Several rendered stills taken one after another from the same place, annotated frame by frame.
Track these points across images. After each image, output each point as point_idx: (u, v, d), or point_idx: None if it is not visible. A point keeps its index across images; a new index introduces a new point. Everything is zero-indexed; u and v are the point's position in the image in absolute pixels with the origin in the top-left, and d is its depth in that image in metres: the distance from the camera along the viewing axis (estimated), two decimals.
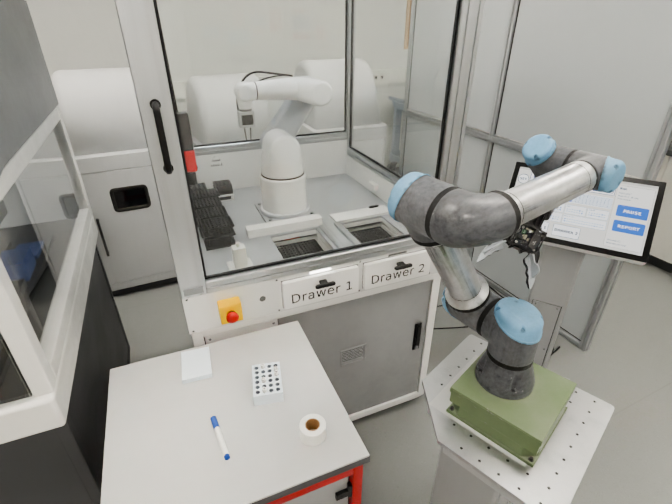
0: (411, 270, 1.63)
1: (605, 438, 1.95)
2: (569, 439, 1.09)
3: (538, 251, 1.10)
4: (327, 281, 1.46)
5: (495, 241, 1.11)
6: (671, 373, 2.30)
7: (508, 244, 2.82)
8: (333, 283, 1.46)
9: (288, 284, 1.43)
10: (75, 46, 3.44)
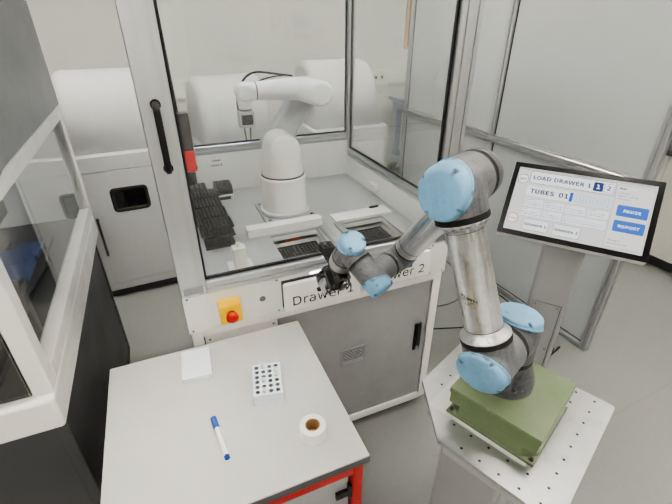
0: (411, 270, 1.63)
1: (605, 438, 1.95)
2: (569, 439, 1.09)
3: None
4: None
5: (319, 280, 1.38)
6: (671, 373, 2.30)
7: (508, 244, 2.82)
8: None
9: (289, 286, 1.41)
10: (75, 46, 3.44)
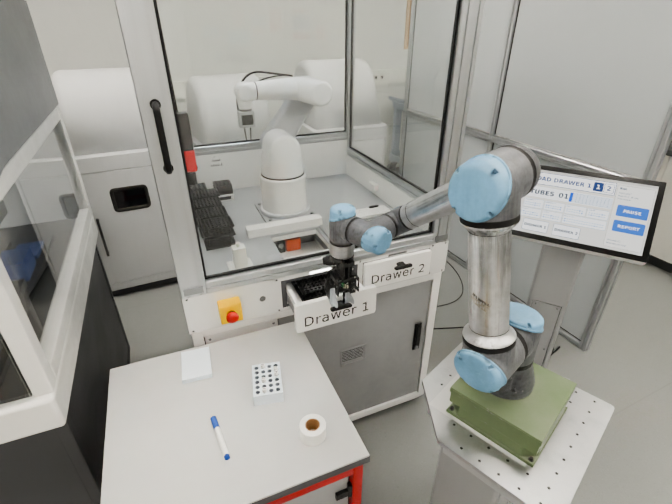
0: (411, 270, 1.63)
1: (605, 438, 1.95)
2: (569, 439, 1.09)
3: None
4: (343, 303, 1.35)
5: (329, 293, 1.31)
6: (671, 373, 2.30)
7: None
8: (349, 305, 1.34)
9: (301, 306, 1.32)
10: (75, 46, 3.44)
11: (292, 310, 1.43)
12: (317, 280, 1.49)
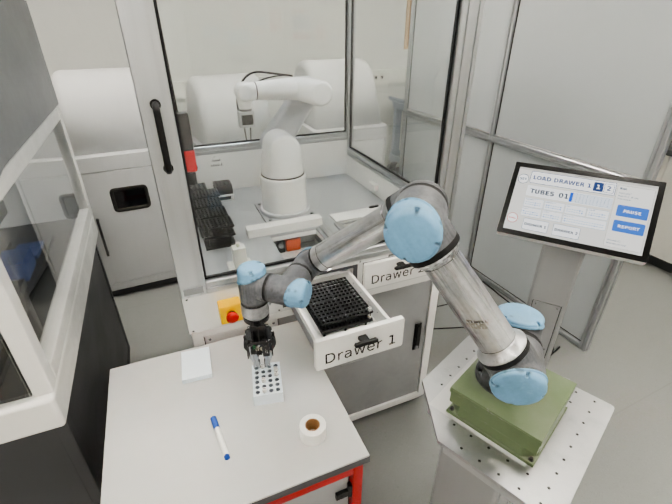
0: (411, 270, 1.63)
1: (605, 438, 1.95)
2: (569, 439, 1.09)
3: (275, 339, 1.22)
4: (368, 338, 1.20)
5: (248, 351, 1.21)
6: (671, 373, 2.30)
7: (508, 244, 2.82)
8: (375, 340, 1.20)
9: (322, 343, 1.17)
10: (75, 46, 3.44)
11: (310, 343, 1.28)
12: (337, 309, 1.34)
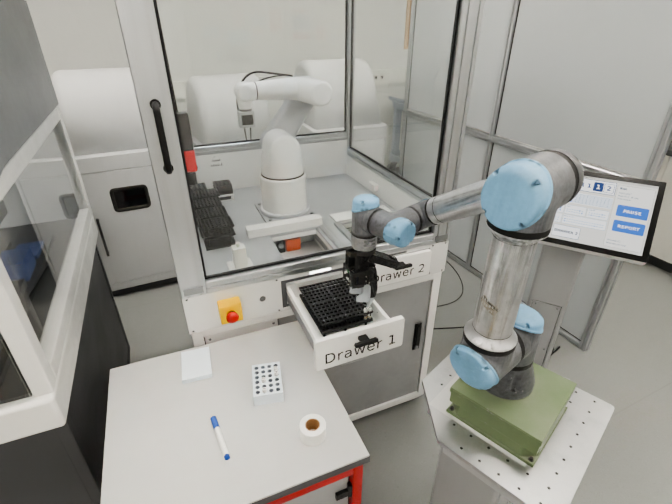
0: (411, 270, 1.63)
1: (605, 438, 1.95)
2: (569, 439, 1.09)
3: (374, 286, 1.23)
4: (368, 338, 1.20)
5: None
6: (671, 373, 2.30)
7: None
8: (375, 340, 1.20)
9: (322, 343, 1.17)
10: (75, 46, 3.44)
11: (310, 343, 1.28)
12: (337, 309, 1.34)
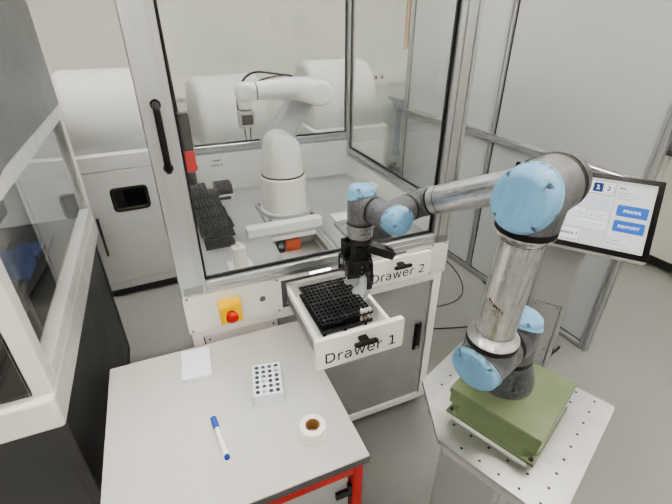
0: (411, 270, 1.63)
1: (605, 438, 1.95)
2: (569, 439, 1.09)
3: (370, 276, 1.21)
4: (368, 338, 1.20)
5: None
6: (671, 373, 2.30)
7: None
8: (375, 340, 1.20)
9: (322, 343, 1.17)
10: (75, 46, 3.44)
11: (310, 343, 1.28)
12: (337, 309, 1.34)
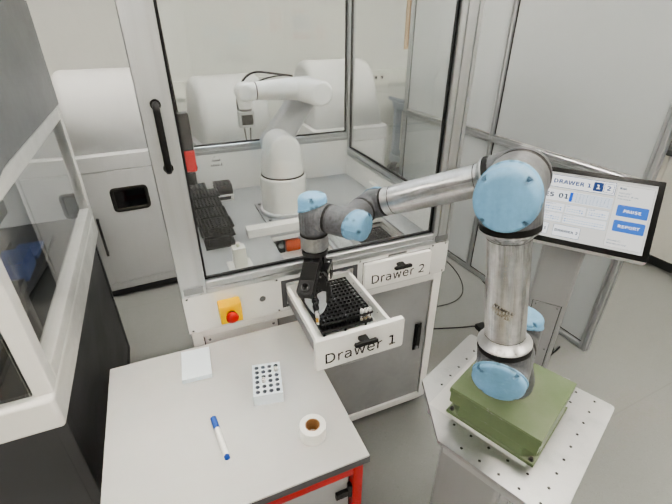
0: (411, 270, 1.63)
1: (605, 438, 1.95)
2: (569, 439, 1.09)
3: None
4: (368, 338, 1.20)
5: (327, 294, 1.17)
6: (671, 373, 2.30)
7: None
8: (375, 340, 1.20)
9: (322, 343, 1.17)
10: (75, 46, 3.44)
11: (310, 343, 1.28)
12: (337, 309, 1.34)
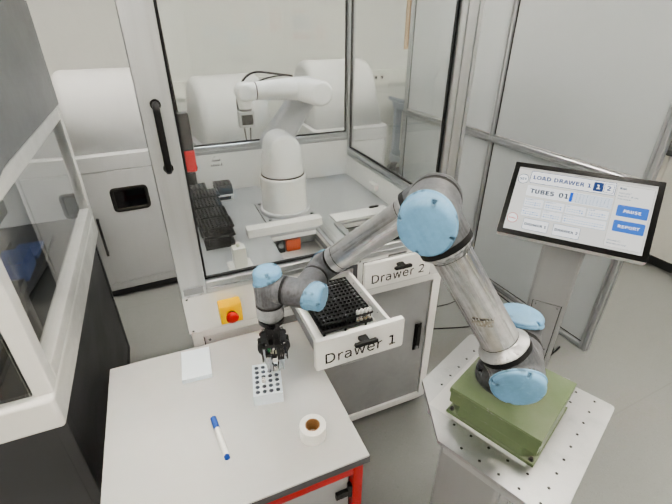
0: (411, 270, 1.63)
1: (605, 438, 1.95)
2: (569, 439, 1.09)
3: (289, 342, 1.21)
4: (368, 338, 1.20)
5: (262, 354, 1.20)
6: (671, 373, 2.30)
7: (508, 244, 2.82)
8: (375, 340, 1.20)
9: (322, 343, 1.17)
10: (75, 46, 3.44)
11: (310, 343, 1.28)
12: (337, 309, 1.34)
